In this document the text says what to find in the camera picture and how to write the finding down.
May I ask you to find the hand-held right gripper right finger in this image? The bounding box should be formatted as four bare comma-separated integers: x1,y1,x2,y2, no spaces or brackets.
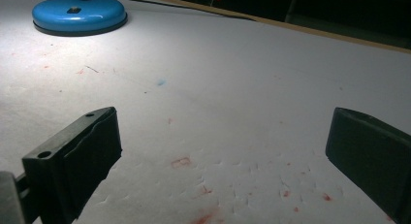
325,107,411,224

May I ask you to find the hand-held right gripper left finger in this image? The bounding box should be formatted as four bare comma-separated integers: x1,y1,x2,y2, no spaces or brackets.
21,106,123,224

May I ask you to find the black lamp cable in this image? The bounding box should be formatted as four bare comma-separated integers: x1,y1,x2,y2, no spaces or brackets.
104,0,258,22

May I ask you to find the blue round lamp base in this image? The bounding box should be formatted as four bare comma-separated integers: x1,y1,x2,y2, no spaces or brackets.
31,0,129,37

